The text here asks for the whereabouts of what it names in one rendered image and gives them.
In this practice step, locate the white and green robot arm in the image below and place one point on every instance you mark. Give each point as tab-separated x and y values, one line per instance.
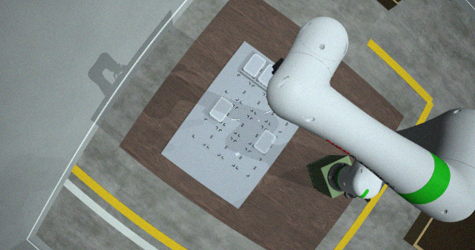
433	169

